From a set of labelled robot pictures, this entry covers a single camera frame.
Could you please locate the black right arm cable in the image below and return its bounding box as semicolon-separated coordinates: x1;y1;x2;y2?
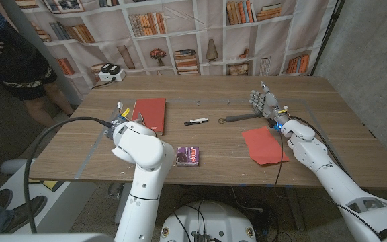
289;115;352;179

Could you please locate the standing person in black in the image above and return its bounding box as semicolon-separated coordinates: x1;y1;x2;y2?
0;0;75;128

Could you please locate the black backdrop stand pole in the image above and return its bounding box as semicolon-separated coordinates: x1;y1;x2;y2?
310;0;346;77

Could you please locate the purple jello box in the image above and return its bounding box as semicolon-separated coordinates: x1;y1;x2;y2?
175;145;200;167

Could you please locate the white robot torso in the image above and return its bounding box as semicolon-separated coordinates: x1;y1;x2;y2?
159;200;257;242

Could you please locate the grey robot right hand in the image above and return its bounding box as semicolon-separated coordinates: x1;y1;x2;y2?
249;80;290;128

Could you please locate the red origami paper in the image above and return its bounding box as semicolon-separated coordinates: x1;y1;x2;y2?
241;126;291;166

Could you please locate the grey hair brush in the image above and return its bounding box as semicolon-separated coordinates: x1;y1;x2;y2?
218;112;265;125

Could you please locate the black and white marker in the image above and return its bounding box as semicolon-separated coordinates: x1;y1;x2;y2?
183;117;210;126

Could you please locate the white power adapter box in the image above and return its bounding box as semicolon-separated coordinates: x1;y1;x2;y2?
97;63;126;82

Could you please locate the seated person in jeans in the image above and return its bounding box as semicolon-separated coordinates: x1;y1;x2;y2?
0;188;48;235

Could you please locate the printed bookshelf backdrop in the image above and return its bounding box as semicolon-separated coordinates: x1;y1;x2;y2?
11;0;339;98

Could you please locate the red hardcover book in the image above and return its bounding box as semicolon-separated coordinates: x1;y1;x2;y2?
131;97;167;136

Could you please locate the white table leg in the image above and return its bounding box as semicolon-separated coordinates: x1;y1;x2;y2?
114;183;134;225

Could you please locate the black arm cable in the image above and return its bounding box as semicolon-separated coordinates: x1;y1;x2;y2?
24;116;114;235
289;115;352;179

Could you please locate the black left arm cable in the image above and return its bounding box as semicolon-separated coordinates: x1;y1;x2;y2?
24;116;114;235

